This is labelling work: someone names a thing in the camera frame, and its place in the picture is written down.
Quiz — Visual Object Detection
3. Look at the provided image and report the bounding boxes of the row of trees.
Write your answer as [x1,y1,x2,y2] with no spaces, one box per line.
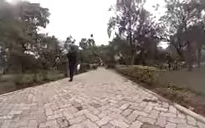
[0,0,205,76]

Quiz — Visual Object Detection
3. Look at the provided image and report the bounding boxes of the pale concrete kerb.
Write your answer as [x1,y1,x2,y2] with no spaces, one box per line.
[118,73,205,128]

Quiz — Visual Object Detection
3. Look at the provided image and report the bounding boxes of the grey stone paved path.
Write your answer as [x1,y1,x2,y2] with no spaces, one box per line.
[0,66,205,128]

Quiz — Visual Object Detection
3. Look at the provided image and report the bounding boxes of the grass lawn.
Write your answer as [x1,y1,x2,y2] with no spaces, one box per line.
[0,68,91,98]

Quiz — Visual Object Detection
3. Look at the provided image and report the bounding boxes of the person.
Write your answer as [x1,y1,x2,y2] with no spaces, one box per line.
[66,45,81,83]

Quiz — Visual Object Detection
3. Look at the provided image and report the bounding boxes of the low green hedge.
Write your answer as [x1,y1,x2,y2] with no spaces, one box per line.
[115,64,164,85]

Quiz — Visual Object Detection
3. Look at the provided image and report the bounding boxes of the grass verge with bare soil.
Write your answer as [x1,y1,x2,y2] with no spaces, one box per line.
[114,65,205,122]

